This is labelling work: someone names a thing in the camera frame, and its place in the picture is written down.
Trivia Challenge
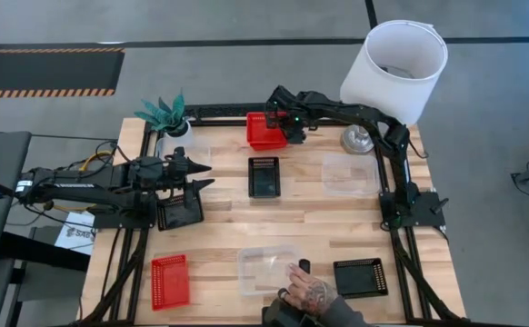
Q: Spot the grey chair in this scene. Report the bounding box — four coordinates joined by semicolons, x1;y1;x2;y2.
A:
0;131;33;327

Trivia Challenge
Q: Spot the white plant pot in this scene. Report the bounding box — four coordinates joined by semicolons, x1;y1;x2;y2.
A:
161;120;196;149

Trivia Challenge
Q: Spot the black aluminium table frame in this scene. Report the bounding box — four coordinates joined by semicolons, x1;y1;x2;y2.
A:
76;103;470;327

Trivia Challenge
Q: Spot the black plastic basket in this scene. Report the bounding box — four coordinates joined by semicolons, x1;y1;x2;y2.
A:
247;156;282;199
156;190;205;232
333;257;389;300

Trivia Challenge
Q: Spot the silver lamp base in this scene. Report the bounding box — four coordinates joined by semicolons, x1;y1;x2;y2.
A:
339;124;377;155

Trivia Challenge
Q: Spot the white printed paper sheet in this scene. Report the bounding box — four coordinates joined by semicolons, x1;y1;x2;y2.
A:
54;210;96;256

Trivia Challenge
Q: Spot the clear plastic container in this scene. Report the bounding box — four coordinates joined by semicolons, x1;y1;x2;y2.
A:
236;244;303;297
155;134;213;181
321;153;382;197

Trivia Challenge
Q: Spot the black perforated panel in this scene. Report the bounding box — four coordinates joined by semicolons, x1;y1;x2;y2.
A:
185;102;274;120

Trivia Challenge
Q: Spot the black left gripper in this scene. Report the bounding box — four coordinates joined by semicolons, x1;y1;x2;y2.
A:
157;145;216;210

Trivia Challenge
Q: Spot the person's hand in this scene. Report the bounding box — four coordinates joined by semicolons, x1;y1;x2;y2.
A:
284;262;340;318

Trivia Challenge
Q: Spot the yellow cable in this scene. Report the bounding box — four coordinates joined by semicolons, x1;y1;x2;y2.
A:
41;151;115;214

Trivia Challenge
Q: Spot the green artificial plant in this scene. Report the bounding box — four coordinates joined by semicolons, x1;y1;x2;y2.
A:
133;93;188;134

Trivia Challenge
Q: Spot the black hazard-striped floor mat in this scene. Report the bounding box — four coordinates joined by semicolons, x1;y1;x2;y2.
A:
0;46;126;99

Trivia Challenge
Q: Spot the red plastic basket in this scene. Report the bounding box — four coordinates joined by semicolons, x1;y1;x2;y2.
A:
245;111;289;153
150;253;192;312

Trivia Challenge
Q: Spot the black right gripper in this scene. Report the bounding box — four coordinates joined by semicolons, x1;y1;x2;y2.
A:
264;84;314;145

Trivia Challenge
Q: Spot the large black object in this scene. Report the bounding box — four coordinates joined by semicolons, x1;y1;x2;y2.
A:
261;302;323;327

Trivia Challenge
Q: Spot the white lamp shade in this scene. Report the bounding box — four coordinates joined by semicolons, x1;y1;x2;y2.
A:
339;19;449;127

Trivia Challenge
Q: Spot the person's forearm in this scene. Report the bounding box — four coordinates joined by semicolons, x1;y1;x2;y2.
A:
316;294;373;327

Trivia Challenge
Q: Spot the black beam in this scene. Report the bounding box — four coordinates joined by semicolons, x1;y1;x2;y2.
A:
0;230;92;273

